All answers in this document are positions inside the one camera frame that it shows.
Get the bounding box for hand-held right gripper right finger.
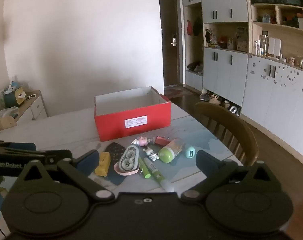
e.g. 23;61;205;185
180;150;277;203

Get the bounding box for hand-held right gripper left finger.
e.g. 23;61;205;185
16;149;115;202

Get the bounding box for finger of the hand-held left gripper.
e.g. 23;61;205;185
0;141;37;154
29;149;73;167

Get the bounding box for yellow block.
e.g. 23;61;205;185
94;152;111;177

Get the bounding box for teal egg-shaped timer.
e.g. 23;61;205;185
185;146;197;159

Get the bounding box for black speckled insole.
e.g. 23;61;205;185
103;142;128;186

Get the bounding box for pink grey tape dispenser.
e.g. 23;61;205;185
113;145;140;176

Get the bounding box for red toy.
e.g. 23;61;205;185
151;135;170;147

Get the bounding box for green white marker pen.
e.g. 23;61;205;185
144;157;176;192

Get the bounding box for white rabbit figure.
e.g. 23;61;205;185
143;148;159;161

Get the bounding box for lime green tube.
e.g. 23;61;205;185
138;156;152;179

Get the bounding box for pink figure toy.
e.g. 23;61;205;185
131;136;152;147

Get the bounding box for red cardboard box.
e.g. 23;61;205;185
94;86;172;142

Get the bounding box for clear plastic bag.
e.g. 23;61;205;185
0;106;19;118

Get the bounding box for low white cabinet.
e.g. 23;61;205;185
16;90;48;125

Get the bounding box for dark wooden chair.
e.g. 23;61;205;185
194;102;259;167

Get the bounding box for row of shoes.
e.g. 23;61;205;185
200;92;242;117

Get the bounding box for doormat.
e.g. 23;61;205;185
164;87;195;99

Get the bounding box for dark shoes in niche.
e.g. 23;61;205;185
187;62;204;74

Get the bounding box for long white sideboard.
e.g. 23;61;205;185
241;54;303;163

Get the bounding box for dark brown door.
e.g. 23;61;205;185
159;0;180;88

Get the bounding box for group of clear bottles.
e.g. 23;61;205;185
253;34;269;57

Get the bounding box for dark hanging hat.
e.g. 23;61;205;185
193;17;203;36

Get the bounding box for white rounded container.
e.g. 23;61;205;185
268;37;282;57

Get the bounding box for tall white cabinet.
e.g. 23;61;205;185
181;0;250;105

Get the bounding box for wooden wall shelf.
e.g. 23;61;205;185
250;3;303;35

